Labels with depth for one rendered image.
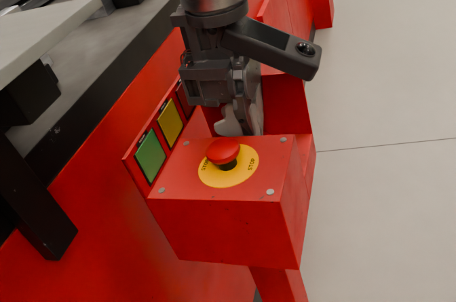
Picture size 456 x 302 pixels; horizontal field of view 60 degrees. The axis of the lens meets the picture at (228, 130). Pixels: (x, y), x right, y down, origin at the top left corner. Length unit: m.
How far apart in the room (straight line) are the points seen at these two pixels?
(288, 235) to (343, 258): 0.86
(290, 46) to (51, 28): 0.26
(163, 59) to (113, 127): 0.19
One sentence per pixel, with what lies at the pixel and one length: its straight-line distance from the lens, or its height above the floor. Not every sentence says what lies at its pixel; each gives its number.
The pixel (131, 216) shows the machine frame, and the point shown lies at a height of 0.69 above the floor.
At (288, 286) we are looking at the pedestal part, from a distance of 0.67.
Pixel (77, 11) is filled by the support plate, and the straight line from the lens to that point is 0.33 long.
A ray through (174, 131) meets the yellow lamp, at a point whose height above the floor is 0.80.
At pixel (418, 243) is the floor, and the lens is 1.33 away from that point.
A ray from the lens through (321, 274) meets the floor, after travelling 1.27.
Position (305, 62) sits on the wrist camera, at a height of 0.86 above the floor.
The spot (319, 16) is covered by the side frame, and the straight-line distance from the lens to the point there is 2.56.
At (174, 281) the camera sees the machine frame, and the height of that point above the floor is 0.51.
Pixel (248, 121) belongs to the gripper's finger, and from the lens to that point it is 0.48.
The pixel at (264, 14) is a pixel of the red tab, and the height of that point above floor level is 0.61.
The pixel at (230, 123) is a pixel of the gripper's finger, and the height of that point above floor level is 0.78.
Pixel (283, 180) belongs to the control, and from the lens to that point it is 0.42.
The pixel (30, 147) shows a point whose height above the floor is 0.87.
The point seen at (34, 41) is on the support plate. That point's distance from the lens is 0.30.
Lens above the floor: 1.07
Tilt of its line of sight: 35 degrees down
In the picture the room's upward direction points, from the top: 19 degrees counter-clockwise
